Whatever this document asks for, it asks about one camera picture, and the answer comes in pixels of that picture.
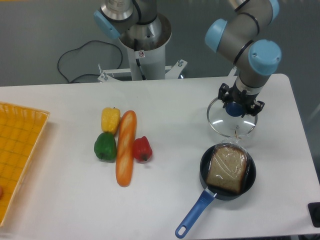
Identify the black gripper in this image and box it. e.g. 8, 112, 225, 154
218, 83, 265, 118

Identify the glass pot lid blue knob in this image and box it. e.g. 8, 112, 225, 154
206, 97, 258, 138

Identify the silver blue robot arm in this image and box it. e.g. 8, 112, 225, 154
93, 0, 282, 117

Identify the bagged bread slice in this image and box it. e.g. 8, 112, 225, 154
205, 135, 252, 195

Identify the red bell pepper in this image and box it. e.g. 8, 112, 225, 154
132, 136, 153, 163

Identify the orange baguette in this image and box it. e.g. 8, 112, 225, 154
115, 110, 137, 187

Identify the black device at table edge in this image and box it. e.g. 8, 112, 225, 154
307, 202, 320, 228

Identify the yellow bell pepper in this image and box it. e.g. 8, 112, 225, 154
101, 107, 121, 135

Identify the green bell pepper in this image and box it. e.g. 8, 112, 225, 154
94, 132, 117, 163

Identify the yellow woven basket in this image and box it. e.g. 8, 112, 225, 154
0, 102, 50, 227

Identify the white pedestal base frame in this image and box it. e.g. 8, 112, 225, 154
96, 59, 239, 83

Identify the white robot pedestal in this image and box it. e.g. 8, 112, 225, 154
119, 13, 172, 68

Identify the dark frying pan blue handle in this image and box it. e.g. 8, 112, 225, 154
175, 143, 257, 239

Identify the black floor cable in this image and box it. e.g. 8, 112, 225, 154
57, 40, 123, 84

